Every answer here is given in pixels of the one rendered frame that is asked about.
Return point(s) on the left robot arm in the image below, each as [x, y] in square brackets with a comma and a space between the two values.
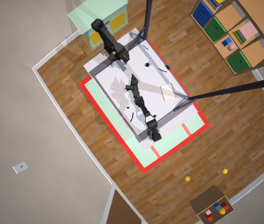
[152, 125]

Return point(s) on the dark grey metal support frame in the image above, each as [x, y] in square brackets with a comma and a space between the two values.
[254, 85]

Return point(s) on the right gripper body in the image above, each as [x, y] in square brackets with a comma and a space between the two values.
[115, 56]

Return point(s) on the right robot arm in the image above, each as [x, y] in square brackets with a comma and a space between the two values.
[110, 44]

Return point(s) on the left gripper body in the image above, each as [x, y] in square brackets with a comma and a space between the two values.
[135, 85]

